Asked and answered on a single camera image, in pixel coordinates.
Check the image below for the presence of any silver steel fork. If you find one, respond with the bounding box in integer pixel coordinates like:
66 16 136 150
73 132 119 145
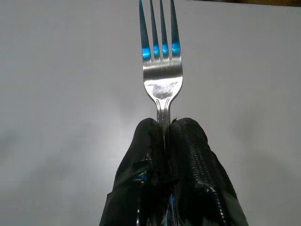
138 0 184 151

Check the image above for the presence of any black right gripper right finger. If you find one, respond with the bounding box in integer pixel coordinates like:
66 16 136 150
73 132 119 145
167 117 246 226

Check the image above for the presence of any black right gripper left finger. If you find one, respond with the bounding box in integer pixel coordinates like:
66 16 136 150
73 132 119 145
98 117 170 226

